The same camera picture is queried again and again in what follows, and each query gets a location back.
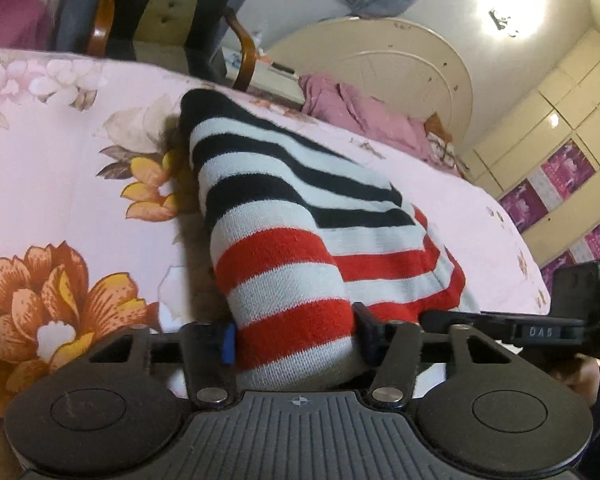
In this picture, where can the striped knit sweater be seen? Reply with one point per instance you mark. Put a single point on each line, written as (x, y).
(290, 220)

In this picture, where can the cream round headboard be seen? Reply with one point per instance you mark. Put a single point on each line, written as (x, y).
(380, 55)

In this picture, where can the cream nightstand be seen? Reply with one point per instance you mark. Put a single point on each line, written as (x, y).
(275, 72)

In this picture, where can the pink quilt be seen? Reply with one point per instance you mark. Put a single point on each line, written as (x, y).
(360, 110)

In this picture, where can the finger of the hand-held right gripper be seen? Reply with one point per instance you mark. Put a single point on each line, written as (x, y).
(460, 317)

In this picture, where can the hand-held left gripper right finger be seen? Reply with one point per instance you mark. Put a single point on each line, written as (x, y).
(367, 332)

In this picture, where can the cream wardrobe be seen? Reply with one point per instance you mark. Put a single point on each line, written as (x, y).
(555, 125)

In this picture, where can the person's right hand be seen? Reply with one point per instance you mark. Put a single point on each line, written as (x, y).
(577, 375)

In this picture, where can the black leather armchair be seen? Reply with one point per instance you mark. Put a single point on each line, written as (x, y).
(200, 15)

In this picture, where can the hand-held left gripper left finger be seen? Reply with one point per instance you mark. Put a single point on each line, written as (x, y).
(226, 344)

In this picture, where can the orange patterned pillow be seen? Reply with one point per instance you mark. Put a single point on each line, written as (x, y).
(442, 142)

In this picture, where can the magenta pillow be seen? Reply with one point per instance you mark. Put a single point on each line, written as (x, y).
(15, 22)

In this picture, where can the pink floral bed blanket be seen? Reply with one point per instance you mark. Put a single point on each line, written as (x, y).
(55, 160)

